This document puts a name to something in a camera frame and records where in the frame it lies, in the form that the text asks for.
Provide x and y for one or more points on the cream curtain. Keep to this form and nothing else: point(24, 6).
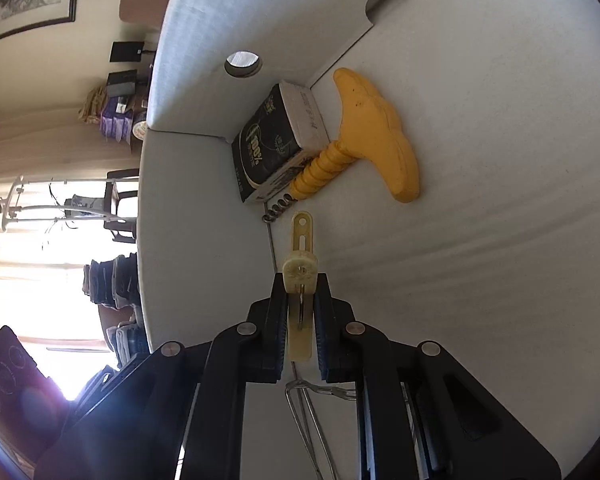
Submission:
point(40, 150)

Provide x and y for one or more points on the stack of folded clothes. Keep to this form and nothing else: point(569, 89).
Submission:
point(115, 285)

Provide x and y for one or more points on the white garment stand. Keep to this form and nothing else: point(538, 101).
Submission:
point(55, 207)

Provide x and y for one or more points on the beige woven bag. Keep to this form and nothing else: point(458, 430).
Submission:
point(92, 105)

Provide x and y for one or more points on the small black card box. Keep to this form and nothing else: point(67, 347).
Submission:
point(265, 155)

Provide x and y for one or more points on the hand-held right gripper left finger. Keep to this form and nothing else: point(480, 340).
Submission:
point(275, 340)

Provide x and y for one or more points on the round tin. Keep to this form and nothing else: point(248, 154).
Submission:
point(140, 130)

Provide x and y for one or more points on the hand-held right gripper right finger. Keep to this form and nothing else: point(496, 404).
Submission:
point(325, 340)

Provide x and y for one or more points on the black speaker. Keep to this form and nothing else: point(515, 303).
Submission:
point(127, 52)

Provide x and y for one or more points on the purple boxes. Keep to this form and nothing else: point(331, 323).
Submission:
point(116, 120)

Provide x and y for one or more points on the cream plastic kitchen tool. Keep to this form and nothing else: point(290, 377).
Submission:
point(300, 265)

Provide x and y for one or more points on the dark wooden chair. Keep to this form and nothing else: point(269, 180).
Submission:
point(122, 205)

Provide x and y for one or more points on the dark storage box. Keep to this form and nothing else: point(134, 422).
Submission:
point(122, 84)

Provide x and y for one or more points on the white cardboard box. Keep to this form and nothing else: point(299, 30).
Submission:
point(480, 220)

